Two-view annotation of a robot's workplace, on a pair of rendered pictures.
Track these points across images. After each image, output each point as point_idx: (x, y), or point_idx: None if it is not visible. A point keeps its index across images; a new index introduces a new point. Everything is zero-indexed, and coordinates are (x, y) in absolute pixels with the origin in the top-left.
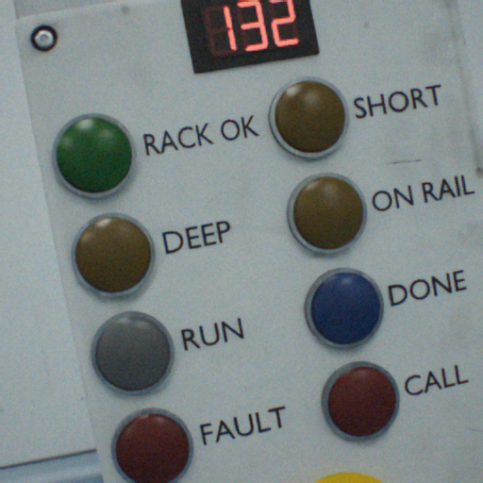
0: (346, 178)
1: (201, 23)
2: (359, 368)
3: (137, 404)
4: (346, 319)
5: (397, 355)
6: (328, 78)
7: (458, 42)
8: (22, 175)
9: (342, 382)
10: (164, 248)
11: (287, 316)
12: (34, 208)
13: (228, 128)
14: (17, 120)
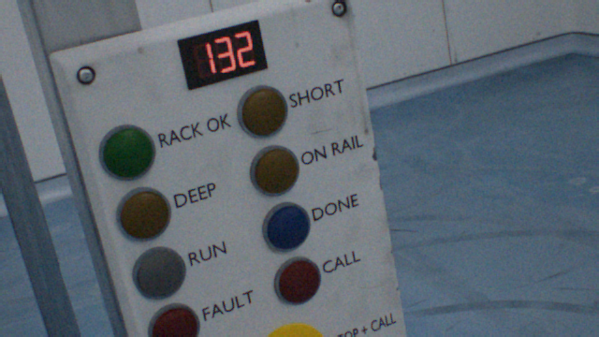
0: (286, 149)
1: (192, 55)
2: (297, 262)
3: (163, 302)
4: (289, 235)
5: (318, 250)
6: (273, 83)
7: (355, 50)
8: None
9: (287, 272)
10: (175, 205)
11: (252, 236)
12: None
13: (211, 124)
14: None
